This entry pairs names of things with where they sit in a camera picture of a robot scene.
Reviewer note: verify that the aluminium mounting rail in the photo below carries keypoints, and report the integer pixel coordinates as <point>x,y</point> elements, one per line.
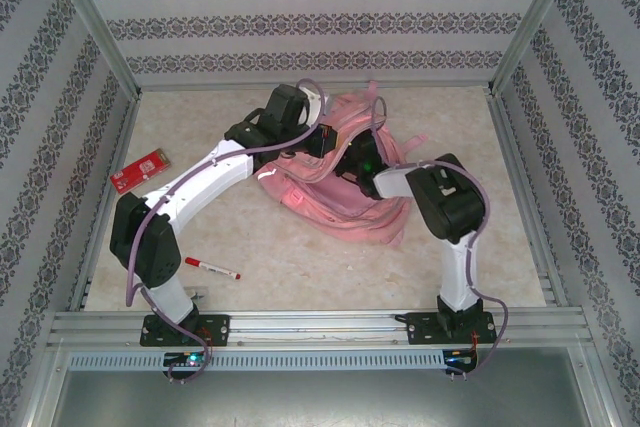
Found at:
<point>320,327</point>

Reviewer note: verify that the grey metal sheet panel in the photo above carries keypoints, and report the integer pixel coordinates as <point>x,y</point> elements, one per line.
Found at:
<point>320,399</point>

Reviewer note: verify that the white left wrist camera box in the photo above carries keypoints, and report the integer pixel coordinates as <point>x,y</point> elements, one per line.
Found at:
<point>315,104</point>

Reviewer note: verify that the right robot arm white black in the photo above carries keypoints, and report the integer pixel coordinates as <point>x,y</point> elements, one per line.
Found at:
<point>445,207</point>

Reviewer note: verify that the red cardboard box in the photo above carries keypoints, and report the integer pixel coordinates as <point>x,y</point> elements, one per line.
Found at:
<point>140,171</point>

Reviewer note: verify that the aluminium frame post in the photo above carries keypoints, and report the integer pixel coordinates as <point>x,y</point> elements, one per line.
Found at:
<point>535,17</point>
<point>90,17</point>

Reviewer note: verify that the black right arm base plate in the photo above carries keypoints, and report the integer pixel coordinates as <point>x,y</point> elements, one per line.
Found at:
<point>420,329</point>

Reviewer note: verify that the red marker pen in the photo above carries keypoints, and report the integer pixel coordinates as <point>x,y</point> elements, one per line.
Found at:
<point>212,268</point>

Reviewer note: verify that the circuit board green light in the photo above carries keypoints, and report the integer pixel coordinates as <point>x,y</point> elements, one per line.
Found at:
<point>185,359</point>

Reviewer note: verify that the circuit board blue light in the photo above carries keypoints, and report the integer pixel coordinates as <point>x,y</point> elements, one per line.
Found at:
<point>460,358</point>

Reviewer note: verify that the pink school backpack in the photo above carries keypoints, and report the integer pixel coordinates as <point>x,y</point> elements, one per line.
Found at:
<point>350,217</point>

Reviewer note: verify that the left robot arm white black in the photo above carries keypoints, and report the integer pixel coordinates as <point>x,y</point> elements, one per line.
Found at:
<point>200,182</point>

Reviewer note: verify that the aluminium table side rail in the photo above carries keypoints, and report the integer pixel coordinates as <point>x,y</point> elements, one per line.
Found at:
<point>525,197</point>
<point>107,147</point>

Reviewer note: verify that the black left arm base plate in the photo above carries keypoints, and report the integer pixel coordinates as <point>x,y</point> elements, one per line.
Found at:
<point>217,329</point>

